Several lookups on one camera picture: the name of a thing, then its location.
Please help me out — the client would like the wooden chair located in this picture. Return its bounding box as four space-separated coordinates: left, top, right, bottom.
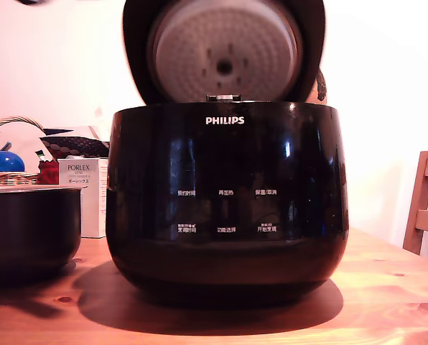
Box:
402 150 428 265

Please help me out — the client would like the wicker basket with handle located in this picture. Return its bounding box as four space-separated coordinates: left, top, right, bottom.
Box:
0 115 45 187

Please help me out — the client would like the black Philips rice cooker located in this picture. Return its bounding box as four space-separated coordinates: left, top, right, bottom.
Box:
105 93 350 301

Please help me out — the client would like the black rice cooker lid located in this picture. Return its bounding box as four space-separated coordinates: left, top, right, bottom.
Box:
122 0 326 107

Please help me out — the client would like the blue ball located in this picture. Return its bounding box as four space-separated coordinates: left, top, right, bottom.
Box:
0 150 26 173

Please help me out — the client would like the black inner pot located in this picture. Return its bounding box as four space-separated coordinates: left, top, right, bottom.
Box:
0 185 84 280

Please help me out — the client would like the red dotted patterned bag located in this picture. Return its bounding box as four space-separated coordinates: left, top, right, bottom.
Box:
39 127 111 160

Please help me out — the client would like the white Porlex box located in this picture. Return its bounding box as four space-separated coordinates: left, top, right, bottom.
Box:
57 157 109 239

